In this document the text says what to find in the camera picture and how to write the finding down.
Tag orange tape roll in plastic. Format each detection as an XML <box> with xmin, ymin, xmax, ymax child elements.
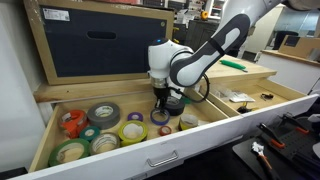
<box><xmin>58</xmin><ymin>109</ymin><xmax>89</xmax><ymax>140</ymax></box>

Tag white shelving unit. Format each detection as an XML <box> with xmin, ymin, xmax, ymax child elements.
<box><xmin>204</xmin><ymin>0</ymin><xmax>231</xmax><ymax>21</ymax></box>

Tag brown cardboard box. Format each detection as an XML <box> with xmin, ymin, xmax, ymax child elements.
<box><xmin>278</xmin><ymin>34</ymin><xmax>320</xmax><ymax>62</ymax></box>

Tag black cart tray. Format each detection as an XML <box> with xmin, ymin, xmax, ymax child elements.
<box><xmin>232</xmin><ymin>113</ymin><xmax>320</xmax><ymax>180</ymax></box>

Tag small teal tape roll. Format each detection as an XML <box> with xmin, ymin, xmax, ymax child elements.
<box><xmin>78</xmin><ymin>125</ymin><xmax>101</xmax><ymax>143</ymax></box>

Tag metal drawer handle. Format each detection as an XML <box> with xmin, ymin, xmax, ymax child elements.
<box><xmin>145</xmin><ymin>149</ymin><xmax>179</xmax><ymax>168</ymax></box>

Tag wooden drawer white front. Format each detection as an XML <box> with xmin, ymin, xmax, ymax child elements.
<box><xmin>13</xmin><ymin>77</ymin><xmax>320</xmax><ymax>180</ymax></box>

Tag white tool with orange handle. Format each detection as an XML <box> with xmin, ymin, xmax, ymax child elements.
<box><xmin>251</xmin><ymin>141</ymin><xmax>274</xmax><ymax>171</ymax></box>

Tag black clamp with screw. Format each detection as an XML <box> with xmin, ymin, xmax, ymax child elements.
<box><xmin>259</xmin><ymin>92</ymin><xmax>275</xmax><ymax>102</ymax></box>

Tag black office chair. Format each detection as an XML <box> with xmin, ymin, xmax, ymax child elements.
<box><xmin>272</xmin><ymin>30</ymin><xmax>300</xmax><ymax>51</ymax></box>

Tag grey duct tape roll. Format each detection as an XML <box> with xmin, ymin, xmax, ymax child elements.
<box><xmin>86</xmin><ymin>101</ymin><xmax>121</xmax><ymax>131</ymax></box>

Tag clear plastic boxes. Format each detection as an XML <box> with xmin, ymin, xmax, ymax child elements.
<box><xmin>213</xmin><ymin>87</ymin><xmax>234</xmax><ymax>102</ymax></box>

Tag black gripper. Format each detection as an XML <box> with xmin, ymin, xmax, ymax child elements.
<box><xmin>152</xmin><ymin>85</ymin><xmax>172</xmax><ymax>116</ymax></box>

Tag silver plastic bag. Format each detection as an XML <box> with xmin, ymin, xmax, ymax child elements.
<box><xmin>229</xmin><ymin>91</ymin><xmax>256</xmax><ymax>104</ymax></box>

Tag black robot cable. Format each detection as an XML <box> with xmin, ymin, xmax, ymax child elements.
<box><xmin>166</xmin><ymin>73</ymin><xmax>211</xmax><ymax>104</ymax></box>

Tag yellow-green tape roll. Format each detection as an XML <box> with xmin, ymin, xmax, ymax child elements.
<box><xmin>117</xmin><ymin>120</ymin><xmax>149</xmax><ymax>148</ymax></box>

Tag black and yellow spring clamp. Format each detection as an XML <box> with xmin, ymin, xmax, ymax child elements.
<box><xmin>236</xmin><ymin>101</ymin><xmax>259</xmax><ymax>115</ymax></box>

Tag black and orange spring clamp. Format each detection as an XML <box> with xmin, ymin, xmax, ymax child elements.
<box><xmin>256</xmin><ymin>122</ymin><xmax>286</xmax><ymax>150</ymax></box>
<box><xmin>279</xmin><ymin>112</ymin><xmax>311</xmax><ymax>136</ymax></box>

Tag green handled tool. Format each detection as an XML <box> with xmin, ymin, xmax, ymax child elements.
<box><xmin>218</xmin><ymin>59</ymin><xmax>249</xmax><ymax>73</ymax></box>

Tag yellow clamps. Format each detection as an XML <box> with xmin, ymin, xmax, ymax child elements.
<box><xmin>171</xmin><ymin>25</ymin><xmax>182</xmax><ymax>44</ymax></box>

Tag framed dark panel board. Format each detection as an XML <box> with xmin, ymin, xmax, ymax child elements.
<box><xmin>23</xmin><ymin>0</ymin><xmax>176</xmax><ymax>87</ymax></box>

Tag blue masking tape roll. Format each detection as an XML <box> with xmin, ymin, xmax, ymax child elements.
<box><xmin>149</xmin><ymin>108</ymin><xmax>171</xmax><ymax>127</ymax></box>

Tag tiny red tape roll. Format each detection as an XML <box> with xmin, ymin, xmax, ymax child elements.
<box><xmin>158</xmin><ymin>125</ymin><xmax>173</xmax><ymax>137</ymax></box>

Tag yellow and black tape roll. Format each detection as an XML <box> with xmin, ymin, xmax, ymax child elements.
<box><xmin>178</xmin><ymin>113</ymin><xmax>200</xmax><ymax>132</ymax></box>

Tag white counter with wood top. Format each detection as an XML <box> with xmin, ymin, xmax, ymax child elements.
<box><xmin>258</xmin><ymin>49</ymin><xmax>320</xmax><ymax>95</ymax></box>

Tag white tape roll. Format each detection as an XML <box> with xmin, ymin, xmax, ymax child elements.
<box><xmin>88</xmin><ymin>132</ymin><xmax>121</xmax><ymax>157</ymax></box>

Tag large green tape roll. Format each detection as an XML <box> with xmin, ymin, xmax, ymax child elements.
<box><xmin>48</xmin><ymin>138</ymin><xmax>91</xmax><ymax>168</ymax></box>

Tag purple tape roll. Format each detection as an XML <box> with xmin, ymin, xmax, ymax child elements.
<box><xmin>126</xmin><ymin>111</ymin><xmax>144</xmax><ymax>123</ymax></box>

